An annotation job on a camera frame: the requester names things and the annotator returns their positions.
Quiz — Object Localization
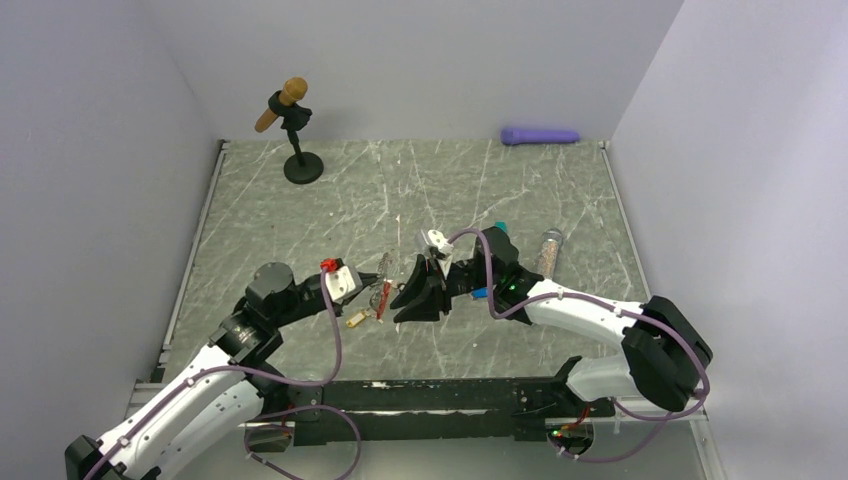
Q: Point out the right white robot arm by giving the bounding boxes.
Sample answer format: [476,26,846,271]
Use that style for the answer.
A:
[390,227,713,419]

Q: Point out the red handled metal keyring holder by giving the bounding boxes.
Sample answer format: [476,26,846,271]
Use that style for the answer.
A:
[369,251,395,323]

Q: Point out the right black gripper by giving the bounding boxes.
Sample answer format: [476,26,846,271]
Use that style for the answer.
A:
[390,254,498,325]

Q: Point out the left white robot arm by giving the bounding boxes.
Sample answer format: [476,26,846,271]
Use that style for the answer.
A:
[64,258,381,479]

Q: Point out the yellow tagged key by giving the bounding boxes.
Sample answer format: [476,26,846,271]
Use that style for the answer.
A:
[345,309,372,328]

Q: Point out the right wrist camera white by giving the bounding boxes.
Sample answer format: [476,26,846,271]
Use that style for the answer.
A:
[416,229,454,278]

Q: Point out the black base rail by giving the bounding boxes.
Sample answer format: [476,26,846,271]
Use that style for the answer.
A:
[250,377,615,452]

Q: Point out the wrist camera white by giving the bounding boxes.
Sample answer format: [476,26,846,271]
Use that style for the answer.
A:
[320,258,364,304]
[416,229,454,278]

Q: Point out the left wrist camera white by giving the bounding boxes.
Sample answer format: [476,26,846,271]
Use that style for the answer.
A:
[320,258,364,304]

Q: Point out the black microphone stand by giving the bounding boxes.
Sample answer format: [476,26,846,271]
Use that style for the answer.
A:
[284,130,324,185]

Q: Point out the purple cylinder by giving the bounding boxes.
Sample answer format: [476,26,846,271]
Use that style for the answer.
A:
[500,127,581,146]

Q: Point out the brown microphone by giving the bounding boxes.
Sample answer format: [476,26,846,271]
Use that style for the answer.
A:
[254,77,312,133]

